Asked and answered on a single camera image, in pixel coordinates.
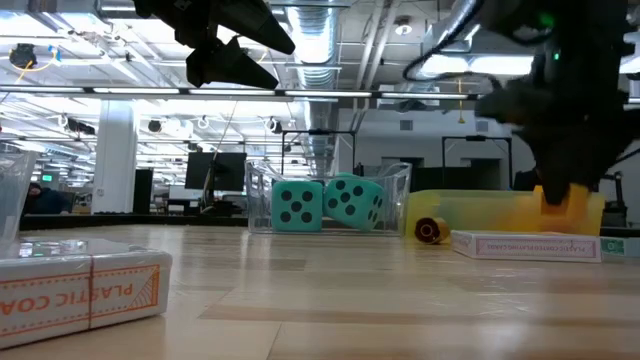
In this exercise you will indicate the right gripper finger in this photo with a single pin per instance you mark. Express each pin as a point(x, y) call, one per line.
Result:
point(570, 165)

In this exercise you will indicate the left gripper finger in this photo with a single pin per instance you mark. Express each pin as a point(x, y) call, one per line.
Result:
point(255, 25)
point(230, 67)

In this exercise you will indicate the small orange cube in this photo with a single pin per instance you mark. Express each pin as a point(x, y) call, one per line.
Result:
point(580, 202)

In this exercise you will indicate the purple playing card deck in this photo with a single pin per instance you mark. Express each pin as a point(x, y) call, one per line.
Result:
point(525, 246)

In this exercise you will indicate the brown small cylinder piece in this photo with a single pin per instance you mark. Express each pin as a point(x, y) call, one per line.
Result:
point(431, 230)

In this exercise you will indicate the teal foam dice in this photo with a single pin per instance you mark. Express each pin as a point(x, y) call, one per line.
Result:
point(297, 206)
point(352, 200)

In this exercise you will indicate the orange playing card deck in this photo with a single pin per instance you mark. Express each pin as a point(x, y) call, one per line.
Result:
point(75, 300)

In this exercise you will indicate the black background stand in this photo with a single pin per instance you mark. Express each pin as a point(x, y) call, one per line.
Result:
point(614, 212)

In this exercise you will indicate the long ceiling light strip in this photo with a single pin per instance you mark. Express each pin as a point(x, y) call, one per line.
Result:
point(325, 93)

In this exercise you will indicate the yellow translucent tray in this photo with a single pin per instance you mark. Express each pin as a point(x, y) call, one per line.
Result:
point(475, 210)

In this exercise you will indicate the black desk monitor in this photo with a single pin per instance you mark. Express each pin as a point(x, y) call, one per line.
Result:
point(215, 172)

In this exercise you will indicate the clear wavy plastic bin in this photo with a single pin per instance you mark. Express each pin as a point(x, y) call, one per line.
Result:
point(257, 200)

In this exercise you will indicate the white square pillar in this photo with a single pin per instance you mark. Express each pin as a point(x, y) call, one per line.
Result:
point(115, 155)

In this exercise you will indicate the black speaker tower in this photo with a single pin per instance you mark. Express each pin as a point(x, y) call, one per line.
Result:
point(142, 190)

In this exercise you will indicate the green exit sign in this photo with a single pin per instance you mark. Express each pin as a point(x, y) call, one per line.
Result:
point(46, 177)

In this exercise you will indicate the clear rectangular plastic container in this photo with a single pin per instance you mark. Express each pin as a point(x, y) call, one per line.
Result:
point(15, 190)

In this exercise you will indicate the silver ceiling duct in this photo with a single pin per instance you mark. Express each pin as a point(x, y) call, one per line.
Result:
point(430, 62)
point(314, 65)

